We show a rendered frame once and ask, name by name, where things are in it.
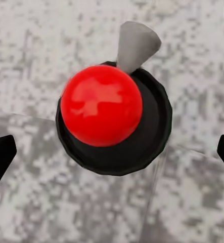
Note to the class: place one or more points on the pesticide atomizer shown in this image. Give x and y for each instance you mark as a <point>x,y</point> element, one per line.
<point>115,118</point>

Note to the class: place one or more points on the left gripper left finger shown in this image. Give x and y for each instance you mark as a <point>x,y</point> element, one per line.
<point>8,151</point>

